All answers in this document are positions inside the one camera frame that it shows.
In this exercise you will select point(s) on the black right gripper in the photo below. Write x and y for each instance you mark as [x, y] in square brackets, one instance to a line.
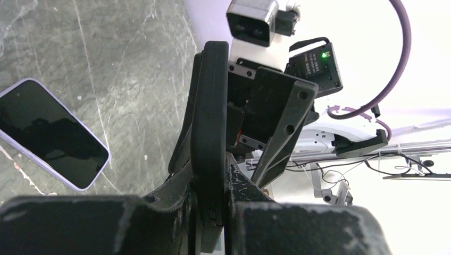
[268, 108]

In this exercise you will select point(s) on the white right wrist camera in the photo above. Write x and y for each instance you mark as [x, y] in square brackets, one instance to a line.
[262, 31]

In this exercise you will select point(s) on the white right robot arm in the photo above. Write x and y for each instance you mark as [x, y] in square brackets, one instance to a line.
[314, 60]

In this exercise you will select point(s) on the black phone case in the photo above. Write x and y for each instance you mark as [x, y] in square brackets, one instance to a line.
[208, 141]

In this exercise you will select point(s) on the black smartphone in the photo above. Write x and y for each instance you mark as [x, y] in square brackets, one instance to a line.
[35, 122]

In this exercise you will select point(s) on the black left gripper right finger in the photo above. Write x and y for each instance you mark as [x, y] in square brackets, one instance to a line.
[257, 224]

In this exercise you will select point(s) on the aluminium frame rail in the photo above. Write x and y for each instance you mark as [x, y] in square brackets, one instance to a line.
[315, 166]

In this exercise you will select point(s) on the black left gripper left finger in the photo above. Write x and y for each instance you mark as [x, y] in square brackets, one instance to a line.
[160, 223]

